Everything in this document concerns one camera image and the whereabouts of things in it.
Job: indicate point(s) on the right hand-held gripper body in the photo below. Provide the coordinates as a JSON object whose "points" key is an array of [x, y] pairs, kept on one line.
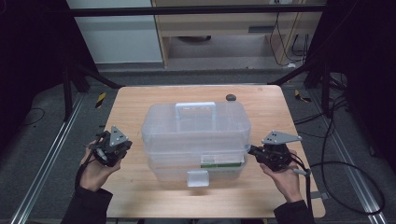
{"points": [[277, 157]]}

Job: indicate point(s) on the yellow black floor tape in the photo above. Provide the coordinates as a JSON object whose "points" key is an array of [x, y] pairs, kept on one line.
{"points": [[300, 96], [100, 100]]}

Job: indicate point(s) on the clear plastic storage box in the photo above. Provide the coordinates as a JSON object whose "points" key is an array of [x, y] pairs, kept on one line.
{"points": [[196, 137]]}

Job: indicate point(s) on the person's right hand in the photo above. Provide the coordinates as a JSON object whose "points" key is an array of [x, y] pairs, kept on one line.
{"points": [[289, 183]]}

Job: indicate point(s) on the green and white carton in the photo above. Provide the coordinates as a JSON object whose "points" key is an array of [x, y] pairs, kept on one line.
{"points": [[222, 161]]}

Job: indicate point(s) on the white cabinet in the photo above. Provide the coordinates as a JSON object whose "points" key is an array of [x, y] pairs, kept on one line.
{"points": [[118, 37]]}

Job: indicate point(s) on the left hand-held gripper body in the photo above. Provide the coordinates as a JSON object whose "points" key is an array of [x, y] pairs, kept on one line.
{"points": [[109, 151]]}

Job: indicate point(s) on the grey tape strip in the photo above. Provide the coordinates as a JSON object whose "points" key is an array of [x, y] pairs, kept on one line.
{"points": [[320, 195]]}

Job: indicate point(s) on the light wooden desk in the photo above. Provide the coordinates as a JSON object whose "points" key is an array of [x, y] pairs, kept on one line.
{"points": [[218, 26]]}

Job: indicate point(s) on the black metal stand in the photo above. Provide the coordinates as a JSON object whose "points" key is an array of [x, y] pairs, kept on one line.
{"points": [[326, 90], [67, 93]]}

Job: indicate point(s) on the aluminium floor rail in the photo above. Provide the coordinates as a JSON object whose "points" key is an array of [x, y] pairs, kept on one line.
{"points": [[351, 174], [46, 161]]}

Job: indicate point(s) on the person's left hand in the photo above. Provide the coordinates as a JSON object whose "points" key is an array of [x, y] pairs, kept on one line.
{"points": [[93, 175]]}

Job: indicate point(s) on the black horizontal metal bar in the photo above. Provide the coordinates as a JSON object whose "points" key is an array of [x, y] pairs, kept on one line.
{"points": [[186, 11]]}

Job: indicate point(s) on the black curtain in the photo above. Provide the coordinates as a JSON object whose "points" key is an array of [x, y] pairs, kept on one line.
{"points": [[31, 46], [367, 62]]}

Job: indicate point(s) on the dark round table grommet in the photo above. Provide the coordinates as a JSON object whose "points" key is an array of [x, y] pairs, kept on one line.
{"points": [[231, 97]]}

